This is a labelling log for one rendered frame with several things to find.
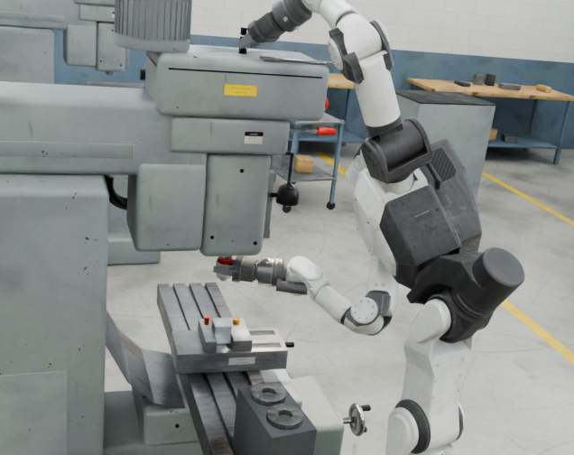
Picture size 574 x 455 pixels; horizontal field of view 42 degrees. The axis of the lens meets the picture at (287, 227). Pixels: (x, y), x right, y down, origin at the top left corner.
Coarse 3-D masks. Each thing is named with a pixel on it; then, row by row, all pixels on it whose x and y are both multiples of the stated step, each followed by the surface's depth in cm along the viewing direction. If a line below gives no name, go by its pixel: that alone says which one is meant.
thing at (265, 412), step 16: (256, 384) 189; (272, 384) 190; (240, 400) 188; (256, 400) 183; (272, 400) 183; (288, 400) 186; (240, 416) 188; (256, 416) 178; (272, 416) 176; (288, 416) 179; (304, 416) 180; (240, 432) 189; (256, 432) 179; (272, 432) 173; (288, 432) 173; (304, 432) 174; (240, 448) 190; (256, 448) 180; (272, 448) 172; (288, 448) 174; (304, 448) 176
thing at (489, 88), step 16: (336, 80) 839; (416, 80) 908; (432, 80) 923; (448, 80) 938; (480, 80) 926; (496, 96) 884; (512, 96) 891; (528, 96) 897; (544, 96) 904; (560, 96) 917; (336, 128) 907; (528, 128) 1000; (560, 128) 938; (496, 144) 917; (512, 144) 927; (528, 144) 938; (544, 144) 948; (560, 144) 941
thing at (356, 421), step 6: (354, 408) 266; (360, 408) 262; (366, 408) 264; (348, 414) 270; (354, 414) 267; (360, 414) 261; (342, 420) 263; (348, 420) 263; (354, 420) 264; (360, 420) 260; (354, 426) 266; (360, 426) 260; (354, 432) 265; (360, 432) 261
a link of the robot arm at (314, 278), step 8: (296, 256) 224; (296, 264) 222; (304, 264) 222; (312, 264) 223; (296, 272) 221; (304, 272) 220; (312, 272) 220; (320, 272) 221; (304, 280) 219; (312, 280) 219; (320, 280) 220; (312, 288) 219; (320, 288) 219; (312, 296) 220
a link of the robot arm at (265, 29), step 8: (280, 0) 193; (272, 8) 194; (280, 8) 192; (264, 16) 195; (272, 16) 195; (280, 16) 193; (288, 16) 192; (248, 24) 197; (256, 24) 196; (264, 24) 195; (272, 24) 194; (280, 24) 194; (288, 24) 194; (296, 24) 194; (256, 32) 195; (264, 32) 196; (272, 32) 196; (280, 32) 200; (256, 40) 197; (264, 40) 198; (272, 40) 202
